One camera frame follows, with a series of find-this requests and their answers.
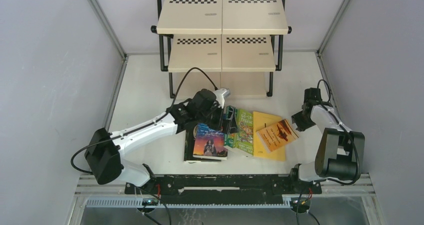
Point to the yellow book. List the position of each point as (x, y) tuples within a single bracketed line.
[(260, 121)]

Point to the black mounting base rail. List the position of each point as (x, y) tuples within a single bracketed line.
[(224, 189)]

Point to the orange paperback book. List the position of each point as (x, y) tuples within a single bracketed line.
[(276, 135)]

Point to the cream three-tier shelf rack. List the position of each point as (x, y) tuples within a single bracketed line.
[(238, 43)]

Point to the dark black-green book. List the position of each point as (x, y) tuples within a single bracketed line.
[(190, 138)]

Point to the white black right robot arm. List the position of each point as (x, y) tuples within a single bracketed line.
[(341, 150)]

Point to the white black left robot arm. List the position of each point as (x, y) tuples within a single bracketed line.
[(106, 152)]

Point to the Jane Eyre blue book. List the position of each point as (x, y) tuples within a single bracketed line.
[(209, 144)]

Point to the light green treehouse book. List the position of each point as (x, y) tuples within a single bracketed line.
[(243, 140)]

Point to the dark green treehouse book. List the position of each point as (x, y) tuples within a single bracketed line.
[(229, 138)]

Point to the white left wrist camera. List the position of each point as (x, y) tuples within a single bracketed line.
[(221, 95)]

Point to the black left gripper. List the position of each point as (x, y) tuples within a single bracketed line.
[(228, 126)]

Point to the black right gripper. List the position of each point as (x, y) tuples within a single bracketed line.
[(302, 126)]

